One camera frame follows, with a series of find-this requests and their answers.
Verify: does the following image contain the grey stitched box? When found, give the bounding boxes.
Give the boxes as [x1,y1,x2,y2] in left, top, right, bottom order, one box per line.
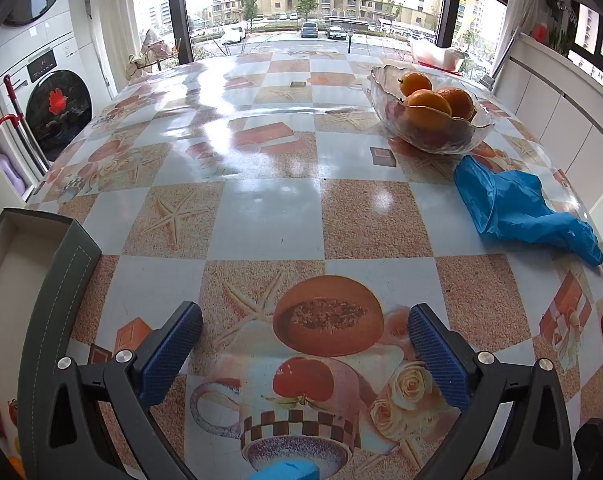
[0,207,103,480]

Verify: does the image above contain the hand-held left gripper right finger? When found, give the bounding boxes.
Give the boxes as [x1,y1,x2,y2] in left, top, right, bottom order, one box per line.
[408,303,575,480]

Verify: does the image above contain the green potted plant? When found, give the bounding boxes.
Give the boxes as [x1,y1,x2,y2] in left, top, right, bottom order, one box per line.
[549,25,575,58]

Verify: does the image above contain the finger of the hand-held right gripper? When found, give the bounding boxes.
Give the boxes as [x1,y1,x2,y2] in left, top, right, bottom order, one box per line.
[574,417,603,480]

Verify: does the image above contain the orange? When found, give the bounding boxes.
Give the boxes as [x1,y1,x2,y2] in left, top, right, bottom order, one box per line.
[399,71,433,98]
[404,89,453,131]
[435,87,476,121]

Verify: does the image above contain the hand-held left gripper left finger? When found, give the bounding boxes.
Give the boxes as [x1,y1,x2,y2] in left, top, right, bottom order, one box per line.
[46,301,205,480]

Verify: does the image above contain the blue rubber glove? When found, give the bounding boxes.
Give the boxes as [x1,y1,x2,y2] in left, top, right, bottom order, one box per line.
[453,155,603,267]

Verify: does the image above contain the white curtain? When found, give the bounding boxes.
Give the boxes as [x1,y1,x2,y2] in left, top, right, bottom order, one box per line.
[82,0,132,96]

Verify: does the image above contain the white cabinets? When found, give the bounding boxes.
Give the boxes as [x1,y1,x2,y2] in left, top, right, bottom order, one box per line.
[491,32,603,211]

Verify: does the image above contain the clear glass bowl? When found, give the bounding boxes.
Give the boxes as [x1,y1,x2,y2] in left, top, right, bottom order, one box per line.
[364,64,497,155]

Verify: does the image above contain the dark hanging ornament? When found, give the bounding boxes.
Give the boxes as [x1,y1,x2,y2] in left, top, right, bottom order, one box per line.
[546,0,579,26]

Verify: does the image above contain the red handled mop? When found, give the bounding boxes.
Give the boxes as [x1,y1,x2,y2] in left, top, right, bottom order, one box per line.
[0,74,51,176]

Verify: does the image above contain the clear plastic container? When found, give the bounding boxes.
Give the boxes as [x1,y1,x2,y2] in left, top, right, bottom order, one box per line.
[410,39,468,71]

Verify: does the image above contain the white washing machine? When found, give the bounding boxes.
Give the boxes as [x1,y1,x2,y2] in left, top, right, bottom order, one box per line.
[0,30,115,171]

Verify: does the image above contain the purple plastic item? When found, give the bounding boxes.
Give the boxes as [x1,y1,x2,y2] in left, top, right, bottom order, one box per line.
[0,147,27,196]

